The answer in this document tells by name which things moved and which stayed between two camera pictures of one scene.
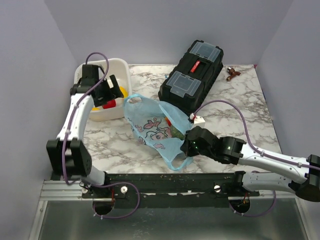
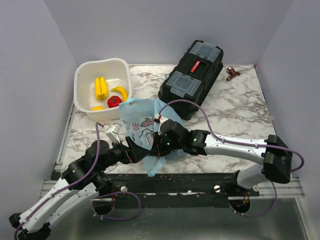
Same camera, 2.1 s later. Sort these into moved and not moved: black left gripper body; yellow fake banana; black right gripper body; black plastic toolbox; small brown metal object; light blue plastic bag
Moved: black left gripper body; light blue plastic bag; black right gripper body
Not moved: small brown metal object; black plastic toolbox; yellow fake banana
